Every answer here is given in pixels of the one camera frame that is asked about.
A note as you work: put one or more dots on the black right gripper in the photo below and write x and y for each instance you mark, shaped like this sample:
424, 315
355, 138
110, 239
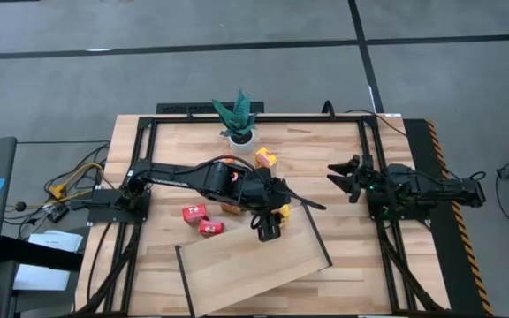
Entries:
367, 181

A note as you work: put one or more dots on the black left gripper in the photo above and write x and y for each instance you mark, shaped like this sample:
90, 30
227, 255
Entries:
267, 229

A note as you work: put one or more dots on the yellow cereal box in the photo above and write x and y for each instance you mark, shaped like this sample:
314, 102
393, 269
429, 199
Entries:
265, 157
284, 213

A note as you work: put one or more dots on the red Froot Loops cereal box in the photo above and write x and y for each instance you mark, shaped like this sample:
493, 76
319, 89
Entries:
195, 214
210, 228

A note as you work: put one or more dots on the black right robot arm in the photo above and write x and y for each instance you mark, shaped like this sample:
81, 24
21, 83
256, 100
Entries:
435, 187

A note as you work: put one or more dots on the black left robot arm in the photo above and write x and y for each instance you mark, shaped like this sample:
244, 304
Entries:
179, 174

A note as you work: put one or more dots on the white plant pot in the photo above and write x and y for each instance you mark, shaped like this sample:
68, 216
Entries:
242, 146

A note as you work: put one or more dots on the green succulent plant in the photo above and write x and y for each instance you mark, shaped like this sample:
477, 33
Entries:
237, 117

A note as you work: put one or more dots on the black mat with hazard stripe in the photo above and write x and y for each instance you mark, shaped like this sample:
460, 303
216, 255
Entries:
449, 265

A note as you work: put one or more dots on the small black device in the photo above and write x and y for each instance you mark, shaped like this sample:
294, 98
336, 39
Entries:
58, 214

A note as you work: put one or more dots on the white paper sheets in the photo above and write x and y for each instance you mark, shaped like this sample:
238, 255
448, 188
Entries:
42, 278

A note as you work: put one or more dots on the black bar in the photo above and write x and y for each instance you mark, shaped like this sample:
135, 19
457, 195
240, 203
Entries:
38, 256

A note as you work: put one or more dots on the black ball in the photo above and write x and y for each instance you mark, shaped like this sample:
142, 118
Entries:
20, 206

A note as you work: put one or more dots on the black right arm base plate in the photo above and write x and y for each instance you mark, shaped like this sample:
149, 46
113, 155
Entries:
407, 215

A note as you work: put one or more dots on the black metal table frame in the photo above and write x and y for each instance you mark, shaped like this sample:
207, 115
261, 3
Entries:
259, 119

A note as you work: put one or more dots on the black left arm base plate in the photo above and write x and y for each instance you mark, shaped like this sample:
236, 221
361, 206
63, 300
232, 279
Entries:
104, 207

